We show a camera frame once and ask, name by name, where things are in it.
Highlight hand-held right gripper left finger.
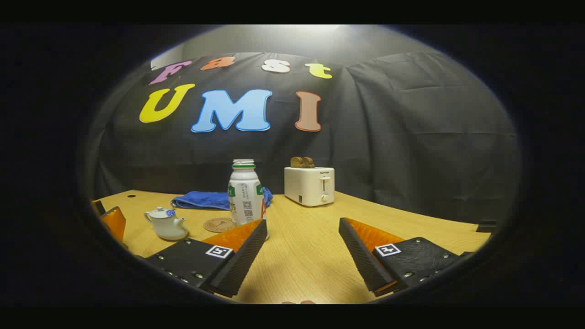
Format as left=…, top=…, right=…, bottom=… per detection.
left=145, top=218, right=268, bottom=298

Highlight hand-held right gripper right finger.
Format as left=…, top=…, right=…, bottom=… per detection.
left=339, top=217, right=476, bottom=297

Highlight round wooden coaster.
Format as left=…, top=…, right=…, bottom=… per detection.
left=203, top=218, right=235, bottom=233

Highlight white ceramic teacup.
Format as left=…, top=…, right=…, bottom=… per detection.
left=144, top=207, right=189, bottom=241

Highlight white plastic water bottle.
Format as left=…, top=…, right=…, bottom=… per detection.
left=228, top=159, right=266, bottom=227

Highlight blue towel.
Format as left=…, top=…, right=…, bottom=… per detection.
left=170, top=187, right=274, bottom=211

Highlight white toaster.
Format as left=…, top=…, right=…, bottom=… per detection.
left=284, top=166, right=335, bottom=207

